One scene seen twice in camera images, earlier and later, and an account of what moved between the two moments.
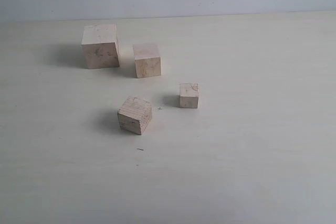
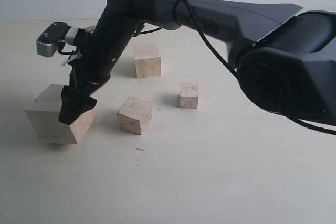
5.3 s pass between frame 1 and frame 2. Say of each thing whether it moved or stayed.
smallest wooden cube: stayed
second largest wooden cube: stayed
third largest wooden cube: stayed
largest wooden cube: moved
